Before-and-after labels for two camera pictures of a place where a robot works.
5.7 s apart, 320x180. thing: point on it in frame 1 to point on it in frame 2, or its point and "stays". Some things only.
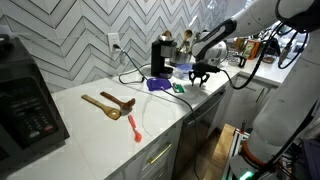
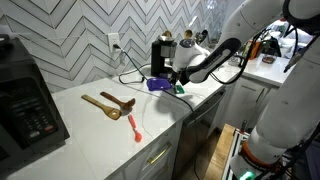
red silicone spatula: [137, 135] stays
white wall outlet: [114, 40] stays
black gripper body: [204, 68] to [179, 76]
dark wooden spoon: [126, 107] stays
